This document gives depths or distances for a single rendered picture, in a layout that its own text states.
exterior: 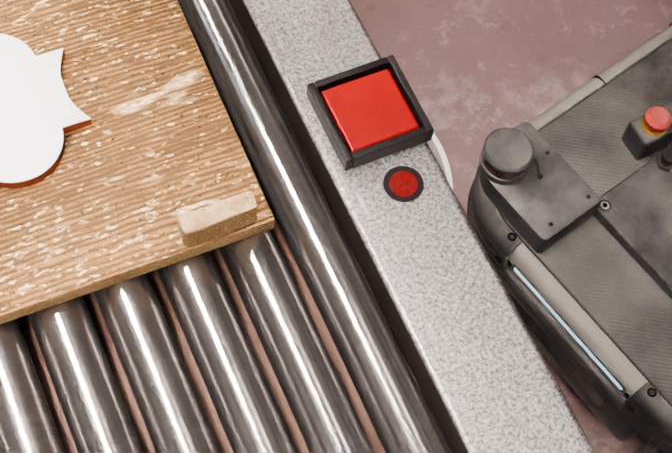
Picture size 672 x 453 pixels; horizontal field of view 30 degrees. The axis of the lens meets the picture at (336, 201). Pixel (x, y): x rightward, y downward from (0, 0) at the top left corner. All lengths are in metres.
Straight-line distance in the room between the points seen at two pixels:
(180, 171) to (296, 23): 0.18
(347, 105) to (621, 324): 0.81
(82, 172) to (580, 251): 0.94
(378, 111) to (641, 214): 0.84
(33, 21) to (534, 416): 0.49
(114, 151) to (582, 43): 1.38
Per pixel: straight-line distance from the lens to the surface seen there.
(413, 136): 0.98
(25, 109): 0.98
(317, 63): 1.03
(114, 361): 0.96
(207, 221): 0.90
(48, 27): 1.03
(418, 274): 0.95
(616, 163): 1.83
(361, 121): 0.99
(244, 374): 0.90
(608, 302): 1.73
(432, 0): 2.22
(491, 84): 2.14
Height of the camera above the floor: 1.77
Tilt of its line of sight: 63 degrees down
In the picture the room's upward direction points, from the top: 8 degrees clockwise
